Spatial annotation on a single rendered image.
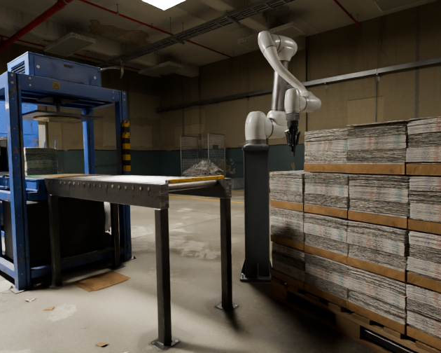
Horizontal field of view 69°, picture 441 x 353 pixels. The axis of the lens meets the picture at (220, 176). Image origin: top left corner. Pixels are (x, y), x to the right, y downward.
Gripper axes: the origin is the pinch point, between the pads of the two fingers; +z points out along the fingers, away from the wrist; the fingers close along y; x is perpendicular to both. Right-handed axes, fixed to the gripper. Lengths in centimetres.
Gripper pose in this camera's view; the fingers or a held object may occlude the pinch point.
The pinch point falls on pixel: (292, 151)
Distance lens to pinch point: 221.0
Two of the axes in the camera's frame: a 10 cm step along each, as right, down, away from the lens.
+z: 0.2, 10.0, 0.5
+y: 8.5, -0.4, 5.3
